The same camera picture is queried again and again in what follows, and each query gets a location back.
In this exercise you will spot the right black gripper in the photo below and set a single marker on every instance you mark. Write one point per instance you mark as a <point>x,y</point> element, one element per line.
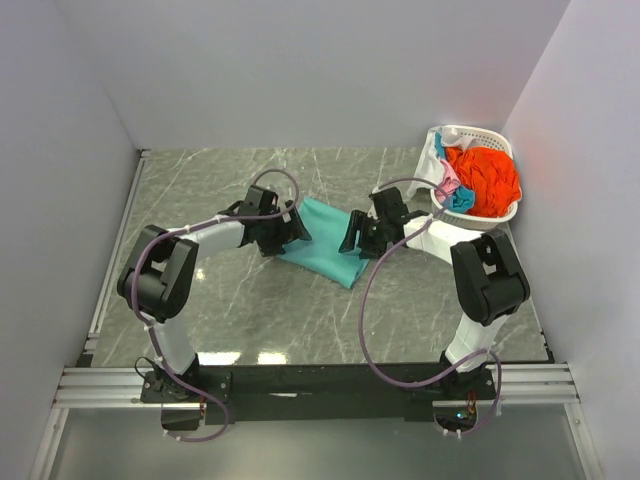
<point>359,222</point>

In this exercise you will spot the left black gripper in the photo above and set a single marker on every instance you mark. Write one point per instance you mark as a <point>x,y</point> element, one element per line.
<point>290,231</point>

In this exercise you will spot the teal t shirt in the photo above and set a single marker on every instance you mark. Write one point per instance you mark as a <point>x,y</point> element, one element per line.
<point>327,226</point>

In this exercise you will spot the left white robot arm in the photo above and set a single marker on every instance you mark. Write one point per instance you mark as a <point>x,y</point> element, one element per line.
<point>157,278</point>

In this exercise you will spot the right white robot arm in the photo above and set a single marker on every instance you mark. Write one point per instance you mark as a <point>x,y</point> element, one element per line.
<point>490,282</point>

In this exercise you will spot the white cloth in basket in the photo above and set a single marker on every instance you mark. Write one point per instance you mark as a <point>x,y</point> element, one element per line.
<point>429,167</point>

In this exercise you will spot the pink cloth in basket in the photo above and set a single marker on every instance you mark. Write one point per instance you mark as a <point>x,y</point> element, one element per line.
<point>449,183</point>

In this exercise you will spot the blue cloth in basket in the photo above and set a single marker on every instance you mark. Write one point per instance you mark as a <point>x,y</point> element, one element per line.
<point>463,199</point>

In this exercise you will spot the orange t shirt in basket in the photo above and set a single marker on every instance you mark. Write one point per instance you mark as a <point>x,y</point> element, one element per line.
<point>491,174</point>

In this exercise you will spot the white laundry basket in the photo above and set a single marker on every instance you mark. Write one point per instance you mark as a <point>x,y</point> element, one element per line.
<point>493,140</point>

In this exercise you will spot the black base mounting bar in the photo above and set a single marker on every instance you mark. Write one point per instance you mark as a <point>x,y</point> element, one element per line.
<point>308,392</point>

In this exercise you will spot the aluminium rail frame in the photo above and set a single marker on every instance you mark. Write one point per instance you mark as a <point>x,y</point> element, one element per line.
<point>539,432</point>

